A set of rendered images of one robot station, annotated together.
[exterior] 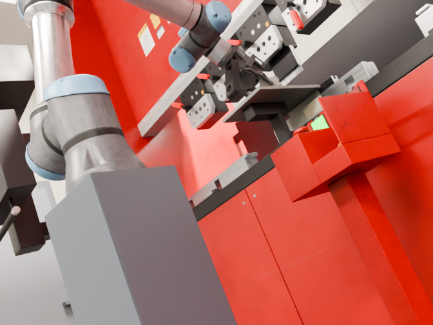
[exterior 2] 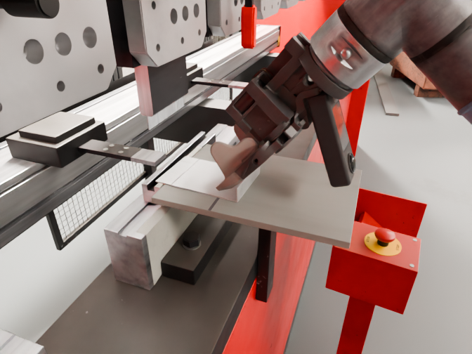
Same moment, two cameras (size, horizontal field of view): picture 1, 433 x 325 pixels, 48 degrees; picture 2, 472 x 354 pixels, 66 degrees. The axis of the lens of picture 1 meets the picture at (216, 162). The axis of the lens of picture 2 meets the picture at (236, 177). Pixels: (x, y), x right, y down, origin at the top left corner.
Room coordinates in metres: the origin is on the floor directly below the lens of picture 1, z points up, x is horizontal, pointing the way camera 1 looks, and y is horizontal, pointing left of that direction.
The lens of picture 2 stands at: (1.61, 0.16, 1.28)
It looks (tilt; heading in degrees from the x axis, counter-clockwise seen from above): 31 degrees down; 243
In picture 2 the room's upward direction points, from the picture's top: straight up
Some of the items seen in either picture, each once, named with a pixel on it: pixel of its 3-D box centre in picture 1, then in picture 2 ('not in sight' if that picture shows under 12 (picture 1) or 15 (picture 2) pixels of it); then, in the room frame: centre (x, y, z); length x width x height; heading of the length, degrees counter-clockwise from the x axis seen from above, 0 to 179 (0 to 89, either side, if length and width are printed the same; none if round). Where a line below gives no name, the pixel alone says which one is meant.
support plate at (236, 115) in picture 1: (272, 103); (263, 185); (1.37, -0.22, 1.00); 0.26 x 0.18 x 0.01; 132
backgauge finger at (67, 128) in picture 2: not in sight; (93, 142); (1.57, -0.45, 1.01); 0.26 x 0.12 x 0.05; 132
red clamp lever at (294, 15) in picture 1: (295, 15); (245, 15); (1.31, -0.39, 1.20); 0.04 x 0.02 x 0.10; 132
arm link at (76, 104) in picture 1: (81, 113); not in sight; (0.85, 0.20, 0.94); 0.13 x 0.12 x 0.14; 42
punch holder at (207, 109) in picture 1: (203, 102); not in sight; (1.78, -0.04, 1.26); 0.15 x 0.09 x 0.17; 42
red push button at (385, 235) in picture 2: (303, 135); (383, 239); (1.08, -0.21, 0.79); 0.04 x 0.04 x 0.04
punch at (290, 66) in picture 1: (287, 66); (164, 85); (1.47, -0.33, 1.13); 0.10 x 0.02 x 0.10; 42
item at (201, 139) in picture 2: (312, 98); (183, 163); (1.44, -0.35, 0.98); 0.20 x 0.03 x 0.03; 42
